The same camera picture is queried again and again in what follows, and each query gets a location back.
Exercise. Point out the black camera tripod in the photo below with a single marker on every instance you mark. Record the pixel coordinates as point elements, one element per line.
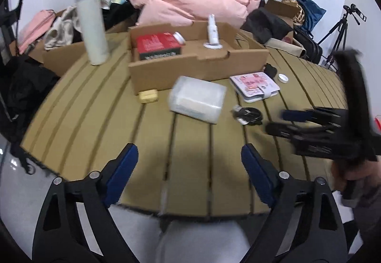
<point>339,31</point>

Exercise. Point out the red and black box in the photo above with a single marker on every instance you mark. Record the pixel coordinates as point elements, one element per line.
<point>157,44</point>

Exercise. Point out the blue bag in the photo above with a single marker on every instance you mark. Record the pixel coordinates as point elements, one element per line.
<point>314,11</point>

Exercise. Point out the beige crumpled clothing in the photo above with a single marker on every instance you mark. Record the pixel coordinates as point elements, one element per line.
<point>61,31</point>

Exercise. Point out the person's right forearm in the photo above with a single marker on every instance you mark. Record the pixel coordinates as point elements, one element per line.
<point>370,206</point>

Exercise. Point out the small yellow box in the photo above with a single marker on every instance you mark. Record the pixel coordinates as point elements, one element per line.
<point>148,96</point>

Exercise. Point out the brown cardboard box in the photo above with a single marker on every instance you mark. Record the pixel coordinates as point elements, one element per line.
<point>279,7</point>

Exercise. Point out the small white spray bottle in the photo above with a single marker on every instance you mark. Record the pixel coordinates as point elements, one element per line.
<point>212,32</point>

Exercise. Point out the black duffel bag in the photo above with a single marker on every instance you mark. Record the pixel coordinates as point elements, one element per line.
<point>309,44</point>

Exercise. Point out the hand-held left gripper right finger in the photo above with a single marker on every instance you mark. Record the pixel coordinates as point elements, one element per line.
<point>256,173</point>

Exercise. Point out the red bucket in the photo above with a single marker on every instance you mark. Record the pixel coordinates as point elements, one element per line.
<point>378,123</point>

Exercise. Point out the pink patterned wallet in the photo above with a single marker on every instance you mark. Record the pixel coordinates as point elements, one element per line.
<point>253,86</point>

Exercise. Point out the white thermos bottle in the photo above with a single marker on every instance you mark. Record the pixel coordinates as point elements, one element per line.
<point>93,31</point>

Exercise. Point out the black garment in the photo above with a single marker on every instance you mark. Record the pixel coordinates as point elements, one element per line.
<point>265,25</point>

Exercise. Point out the translucent plastic box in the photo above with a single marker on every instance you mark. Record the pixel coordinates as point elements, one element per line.
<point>196,99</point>

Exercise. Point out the wicker basket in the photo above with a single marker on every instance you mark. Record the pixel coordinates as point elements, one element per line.
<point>298,14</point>

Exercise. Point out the white jar cap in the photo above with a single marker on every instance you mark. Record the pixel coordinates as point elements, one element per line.
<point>179,37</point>

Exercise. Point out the person's right hand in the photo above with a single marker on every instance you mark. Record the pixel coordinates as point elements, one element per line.
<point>369,170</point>

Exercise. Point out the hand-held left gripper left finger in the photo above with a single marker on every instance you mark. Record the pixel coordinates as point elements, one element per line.
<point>122,176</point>

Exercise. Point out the large cardboard box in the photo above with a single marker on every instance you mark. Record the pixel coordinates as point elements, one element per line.
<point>65,56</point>

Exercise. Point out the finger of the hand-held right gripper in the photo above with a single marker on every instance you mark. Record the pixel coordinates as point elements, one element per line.
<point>297,115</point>
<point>282,129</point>

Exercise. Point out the white bottle cap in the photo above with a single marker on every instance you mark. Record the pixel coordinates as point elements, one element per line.
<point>283,78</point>

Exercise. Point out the pink bag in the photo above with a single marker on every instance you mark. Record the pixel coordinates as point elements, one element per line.
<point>34,31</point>

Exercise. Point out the person's white pants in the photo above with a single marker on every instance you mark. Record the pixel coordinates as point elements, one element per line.
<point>202,242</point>

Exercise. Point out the black jacket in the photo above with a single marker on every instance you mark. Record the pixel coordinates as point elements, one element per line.
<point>23,90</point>

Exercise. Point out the cardboard tray box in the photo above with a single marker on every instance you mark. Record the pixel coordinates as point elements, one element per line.
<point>178,71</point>

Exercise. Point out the small black pouch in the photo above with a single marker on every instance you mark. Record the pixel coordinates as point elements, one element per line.
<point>270,70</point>

